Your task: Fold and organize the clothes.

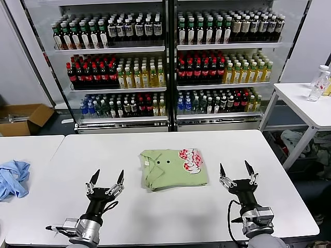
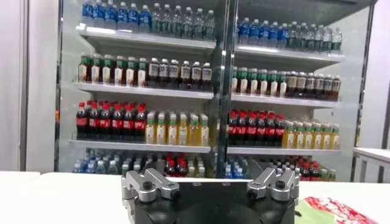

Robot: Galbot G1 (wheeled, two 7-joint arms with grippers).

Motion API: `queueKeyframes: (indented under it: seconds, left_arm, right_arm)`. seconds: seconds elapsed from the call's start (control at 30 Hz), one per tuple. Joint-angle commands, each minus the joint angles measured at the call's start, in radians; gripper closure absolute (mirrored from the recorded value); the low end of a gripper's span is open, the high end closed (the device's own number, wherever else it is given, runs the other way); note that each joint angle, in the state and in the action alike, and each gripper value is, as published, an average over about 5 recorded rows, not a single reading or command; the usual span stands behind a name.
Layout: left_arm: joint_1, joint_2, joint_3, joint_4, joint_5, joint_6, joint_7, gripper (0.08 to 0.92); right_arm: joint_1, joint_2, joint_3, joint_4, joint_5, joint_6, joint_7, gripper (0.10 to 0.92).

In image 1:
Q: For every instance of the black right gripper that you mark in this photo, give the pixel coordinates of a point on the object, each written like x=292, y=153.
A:
x=245, y=193

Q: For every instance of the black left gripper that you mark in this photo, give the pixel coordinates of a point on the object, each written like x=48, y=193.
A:
x=99, y=199

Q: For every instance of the light green polo shirt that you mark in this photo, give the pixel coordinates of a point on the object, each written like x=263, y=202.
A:
x=170, y=175

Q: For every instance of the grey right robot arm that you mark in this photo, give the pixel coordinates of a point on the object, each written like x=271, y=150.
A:
x=261, y=235

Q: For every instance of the grey green clothes pile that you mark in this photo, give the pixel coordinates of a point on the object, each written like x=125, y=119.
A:
x=322, y=152

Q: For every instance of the drinks display cabinet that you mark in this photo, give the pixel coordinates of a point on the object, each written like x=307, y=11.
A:
x=121, y=127
x=219, y=126

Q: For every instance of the white crumpled garment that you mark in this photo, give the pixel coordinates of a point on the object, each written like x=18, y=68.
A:
x=292, y=138

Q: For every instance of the small dark bottle white cap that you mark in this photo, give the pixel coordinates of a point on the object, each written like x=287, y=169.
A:
x=113, y=110
x=120, y=110
x=217, y=105
x=210, y=106

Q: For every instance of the small dark bottle beige label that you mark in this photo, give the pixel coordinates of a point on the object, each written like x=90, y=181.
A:
x=231, y=103
x=126, y=108
x=133, y=108
x=223, y=104

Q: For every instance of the small clear green bottle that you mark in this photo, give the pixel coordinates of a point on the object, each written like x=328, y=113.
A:
x=98, y=110
x=204, y=106
x=105, y=110
x=196, y=106

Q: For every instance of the small cola bottle red cap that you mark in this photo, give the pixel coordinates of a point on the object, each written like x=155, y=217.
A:
x=148, y=108
x=245, y=102
x=141, y=108
x=238, y=102

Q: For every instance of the small yellow juice bottle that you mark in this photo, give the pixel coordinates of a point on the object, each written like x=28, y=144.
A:
x=162, y=108
x=252, y=104
x=155, y=109
x=259, y=103

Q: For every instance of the small white floor object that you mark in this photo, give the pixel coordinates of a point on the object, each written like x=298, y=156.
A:
x=67, y=120

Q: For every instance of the small blue water bottle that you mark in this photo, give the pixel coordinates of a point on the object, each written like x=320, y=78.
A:
x=90, y=109
x=83, y=110
x=180, y=108
x=188, y=107

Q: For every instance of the light blue crumpled garment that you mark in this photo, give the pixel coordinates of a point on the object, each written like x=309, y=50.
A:
x=15, y=175

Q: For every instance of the white side table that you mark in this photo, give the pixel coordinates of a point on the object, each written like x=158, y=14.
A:
x=300, y=106

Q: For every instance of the yellow juice bottle green label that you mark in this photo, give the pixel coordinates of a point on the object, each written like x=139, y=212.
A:
x=137, y=79
x=129, y=79
x=229, y=75
x=244, y=75
x=269, y=74
x=153, y=78
x=121, y=79
x=145, y=78
x=260, y=74
x=161, y=78
x=237, y=75
x=252, y=74

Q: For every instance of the open brown cardboard box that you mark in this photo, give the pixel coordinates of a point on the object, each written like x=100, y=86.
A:
x=20, y=127

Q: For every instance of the silver metal rails bundle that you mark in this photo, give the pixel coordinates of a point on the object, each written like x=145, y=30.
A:
x=15, y=117

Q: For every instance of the clear water bottle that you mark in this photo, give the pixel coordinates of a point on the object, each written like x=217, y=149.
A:
x=316, y=91

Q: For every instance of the yellow drink bottle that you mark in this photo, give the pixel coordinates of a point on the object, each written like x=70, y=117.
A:
x=328, y=90

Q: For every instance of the tall clear bottle white cap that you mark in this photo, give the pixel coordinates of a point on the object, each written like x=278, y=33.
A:
x=320, y=77

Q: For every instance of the open glass cabinet door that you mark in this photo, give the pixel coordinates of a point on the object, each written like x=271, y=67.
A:
x=42, y=64
x=288, y=38

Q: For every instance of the dark tea bottle green cap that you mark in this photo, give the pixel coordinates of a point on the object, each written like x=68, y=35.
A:
x=209, y=33
x=67, y=40
x=76, y=40
x=191, y=34
x=58, y=40
x=182, y=34
x=94, y=39
x=85, y=39
x=228, y=33
x=200, y=34
x=219, y=33
x=103, y=38

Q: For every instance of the dark drink bottle beige label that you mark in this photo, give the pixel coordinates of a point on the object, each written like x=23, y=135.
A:
x=246, y=27
x=237, y=28

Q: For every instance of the dark drink bottle blue label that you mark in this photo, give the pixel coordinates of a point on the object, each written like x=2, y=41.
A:
x=264, y=26
x=272, y=25
x=112, y=31
x=138, y=30
x=148, y=29
x=157, y=29
x=255, y=26
x=280, y=25
x=129, y=30
x=120, y=31

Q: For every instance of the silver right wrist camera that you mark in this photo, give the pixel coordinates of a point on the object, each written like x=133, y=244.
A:
x=265, y=215

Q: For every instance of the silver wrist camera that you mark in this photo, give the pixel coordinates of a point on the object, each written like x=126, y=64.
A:
x=265, y=215
x=70, y=227

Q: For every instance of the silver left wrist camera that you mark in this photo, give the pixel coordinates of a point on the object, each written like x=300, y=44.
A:
x=70, y=227

